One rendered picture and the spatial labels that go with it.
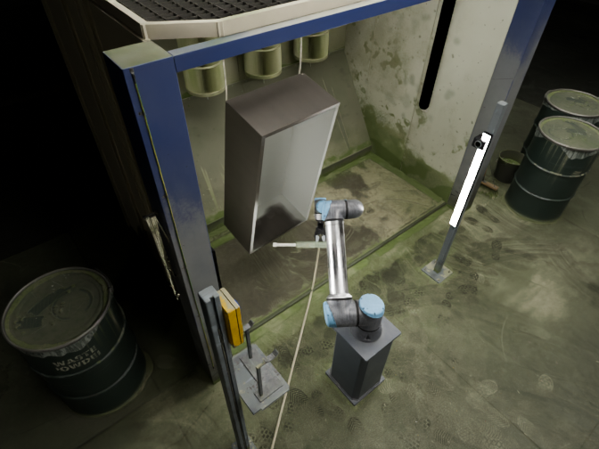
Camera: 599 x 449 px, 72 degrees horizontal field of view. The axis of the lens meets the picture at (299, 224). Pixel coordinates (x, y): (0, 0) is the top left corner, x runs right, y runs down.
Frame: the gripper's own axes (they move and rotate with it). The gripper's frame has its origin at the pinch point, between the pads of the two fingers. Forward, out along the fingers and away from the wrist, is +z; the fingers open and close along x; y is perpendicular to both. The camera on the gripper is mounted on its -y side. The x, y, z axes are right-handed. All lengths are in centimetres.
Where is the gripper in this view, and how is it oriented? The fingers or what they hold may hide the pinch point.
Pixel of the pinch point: (320, 245)
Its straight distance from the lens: 320.9
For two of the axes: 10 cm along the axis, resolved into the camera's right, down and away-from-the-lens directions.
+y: 0.4, -1.6, 9.9
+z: 0.1, 9.9, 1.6
